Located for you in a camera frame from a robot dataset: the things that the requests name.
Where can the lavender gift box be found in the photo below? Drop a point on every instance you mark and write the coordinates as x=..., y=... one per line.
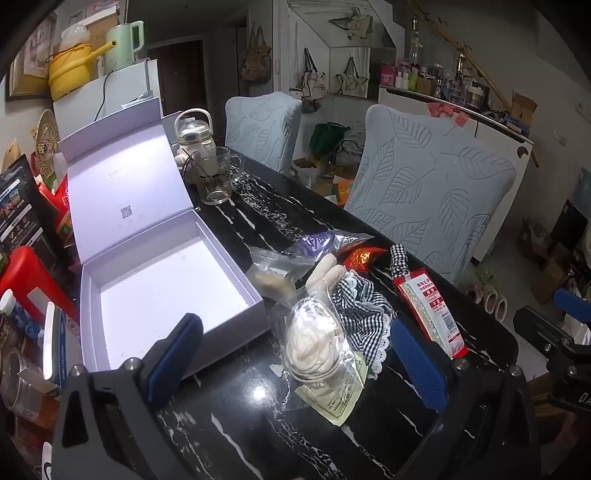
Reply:
x=152, y=286

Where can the framed picture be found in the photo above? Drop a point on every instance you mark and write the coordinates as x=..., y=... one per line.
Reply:
x=34, y=50

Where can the green slipper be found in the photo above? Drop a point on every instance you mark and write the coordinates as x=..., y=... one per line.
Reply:
x=485, y=275

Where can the white bottle blue label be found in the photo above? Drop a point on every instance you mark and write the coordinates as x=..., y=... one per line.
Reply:
x=11, y=314

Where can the open cardboard box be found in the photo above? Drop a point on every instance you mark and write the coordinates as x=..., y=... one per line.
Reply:
x=524, y=108

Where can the green snack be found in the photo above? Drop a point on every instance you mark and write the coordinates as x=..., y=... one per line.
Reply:
x=309, y=350

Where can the white water bottle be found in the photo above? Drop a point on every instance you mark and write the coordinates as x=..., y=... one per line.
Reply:
x=191, y=134

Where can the green bag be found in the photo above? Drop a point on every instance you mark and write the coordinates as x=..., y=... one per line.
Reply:
x=328, y=136

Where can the yellow pot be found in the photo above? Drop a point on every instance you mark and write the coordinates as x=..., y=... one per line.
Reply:
x=69, y=74

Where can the row of cosmetic bottles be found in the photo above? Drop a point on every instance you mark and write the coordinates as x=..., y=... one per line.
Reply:
x=429, y=78

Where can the long red snack packet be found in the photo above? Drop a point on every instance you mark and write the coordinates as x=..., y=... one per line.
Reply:
x=434, y=318

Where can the pink bow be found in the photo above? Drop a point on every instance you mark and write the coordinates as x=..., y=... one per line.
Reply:
x=445, y=113

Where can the white blue box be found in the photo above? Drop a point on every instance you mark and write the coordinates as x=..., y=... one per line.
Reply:
x=55, y=346

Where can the clear zip bag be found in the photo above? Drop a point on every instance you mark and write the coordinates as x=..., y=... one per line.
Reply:
x=270, y=277

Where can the white fridge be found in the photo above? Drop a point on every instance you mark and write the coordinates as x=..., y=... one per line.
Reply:
x=124, y=92

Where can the small red orange packet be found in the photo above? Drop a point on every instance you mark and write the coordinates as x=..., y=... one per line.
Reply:
x=362, y=258

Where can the red plastic container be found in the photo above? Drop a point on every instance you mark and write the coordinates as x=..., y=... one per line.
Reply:
x=27, y=272

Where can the red carton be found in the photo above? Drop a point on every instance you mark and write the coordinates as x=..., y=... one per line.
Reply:
x=53, y=198

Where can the white printed tote bag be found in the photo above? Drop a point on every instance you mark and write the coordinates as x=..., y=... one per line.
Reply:
x=352, y=83
x=315, y=81

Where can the chair with leaf-pattern cover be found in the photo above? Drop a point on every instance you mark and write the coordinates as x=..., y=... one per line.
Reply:
x=263, y=124
x=429, y=184

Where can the bamboo stick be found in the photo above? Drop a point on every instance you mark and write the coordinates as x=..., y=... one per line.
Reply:
x=475, y=69

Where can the green electric kettle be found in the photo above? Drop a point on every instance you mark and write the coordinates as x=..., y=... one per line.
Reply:
x=120, y=46

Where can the clear plastic jar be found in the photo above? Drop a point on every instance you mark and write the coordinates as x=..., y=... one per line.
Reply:
x=23, y=383

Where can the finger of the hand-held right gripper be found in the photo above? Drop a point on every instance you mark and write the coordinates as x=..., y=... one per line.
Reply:
x=575, y=302
x=540, y=327

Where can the gingham dress plush doll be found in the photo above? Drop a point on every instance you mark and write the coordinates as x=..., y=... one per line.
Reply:
x=355, y=300

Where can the black snack bag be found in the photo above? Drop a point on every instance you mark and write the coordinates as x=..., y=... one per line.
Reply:
x=21, y=207

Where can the orange bag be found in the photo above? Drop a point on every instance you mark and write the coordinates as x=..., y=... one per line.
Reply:
x=346, y=194

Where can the brown door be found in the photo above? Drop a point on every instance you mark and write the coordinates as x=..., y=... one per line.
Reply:
x=180, y=74

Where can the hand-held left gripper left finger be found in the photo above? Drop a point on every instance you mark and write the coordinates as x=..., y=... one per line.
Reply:
x=178, y=364

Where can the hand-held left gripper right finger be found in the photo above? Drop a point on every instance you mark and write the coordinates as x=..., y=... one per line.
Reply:
x=415, y=360

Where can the brown patterned tote bag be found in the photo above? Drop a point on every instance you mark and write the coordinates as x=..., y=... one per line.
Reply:
x=256, y=60

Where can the glass mug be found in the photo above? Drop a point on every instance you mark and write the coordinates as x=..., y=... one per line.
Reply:
x=217, y=177

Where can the black white patterned scrunchie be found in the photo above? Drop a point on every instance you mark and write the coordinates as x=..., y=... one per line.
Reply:
x=399, y=258

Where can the silver purple snack packet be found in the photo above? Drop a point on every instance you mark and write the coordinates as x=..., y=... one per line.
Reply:
x=318, y=242

